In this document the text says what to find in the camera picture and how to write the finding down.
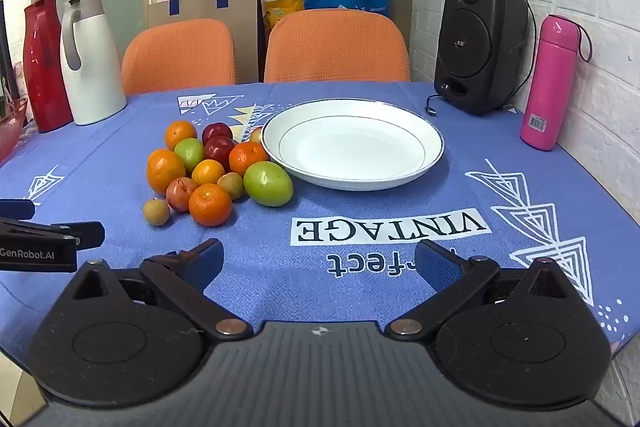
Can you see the white thermos jug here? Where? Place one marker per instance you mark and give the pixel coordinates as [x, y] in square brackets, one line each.
[97, 72]

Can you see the white plate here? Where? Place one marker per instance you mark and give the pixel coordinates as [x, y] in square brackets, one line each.
[350, 147]

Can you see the blue printed tablecloth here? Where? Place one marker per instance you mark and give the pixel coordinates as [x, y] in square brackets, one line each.
[300, 202]

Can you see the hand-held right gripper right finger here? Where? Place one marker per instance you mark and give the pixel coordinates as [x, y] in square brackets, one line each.
[435, 264]

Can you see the red-yellow apple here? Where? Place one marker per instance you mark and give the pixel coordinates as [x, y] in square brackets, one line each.
[256, 136]

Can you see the red plastic pitcher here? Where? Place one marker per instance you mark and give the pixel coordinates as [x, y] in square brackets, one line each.
[45, 72]

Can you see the yellowish orange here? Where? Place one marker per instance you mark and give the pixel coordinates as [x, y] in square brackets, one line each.
[208, 172]

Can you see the black speaker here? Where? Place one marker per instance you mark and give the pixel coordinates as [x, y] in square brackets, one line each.
[470, 47]

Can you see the dark red plum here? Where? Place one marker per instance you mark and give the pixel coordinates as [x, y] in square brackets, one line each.
[217, 132]

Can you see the pink red plum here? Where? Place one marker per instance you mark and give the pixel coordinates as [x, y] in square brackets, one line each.
[179, 194]

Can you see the red plastic bowl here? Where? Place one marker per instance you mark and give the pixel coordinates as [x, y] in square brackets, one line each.
[10, 132]

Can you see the pink thermos bottle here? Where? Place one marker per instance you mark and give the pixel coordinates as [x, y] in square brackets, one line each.
[547, 82]

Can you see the brown longan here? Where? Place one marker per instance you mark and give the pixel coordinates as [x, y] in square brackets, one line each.
[231, 185]
[156, 212]

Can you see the yellow food bag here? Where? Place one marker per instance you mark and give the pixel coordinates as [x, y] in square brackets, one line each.
[277, 14]

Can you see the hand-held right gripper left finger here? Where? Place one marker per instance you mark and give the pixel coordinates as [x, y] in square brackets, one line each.
[207, 262]

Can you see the orange chair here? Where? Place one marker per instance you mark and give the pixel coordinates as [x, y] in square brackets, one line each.
[175, 57]
[335, 47]

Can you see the dark red apple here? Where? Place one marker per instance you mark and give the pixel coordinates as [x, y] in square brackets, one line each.
[219, 149]

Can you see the small green apple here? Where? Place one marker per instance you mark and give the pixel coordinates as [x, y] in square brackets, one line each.
[189, 154]

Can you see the large green apple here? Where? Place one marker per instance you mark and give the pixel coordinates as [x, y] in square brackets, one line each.
[268, 183]

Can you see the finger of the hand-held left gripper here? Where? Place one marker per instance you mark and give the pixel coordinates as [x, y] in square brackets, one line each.
[17, 210]
[87, 234]

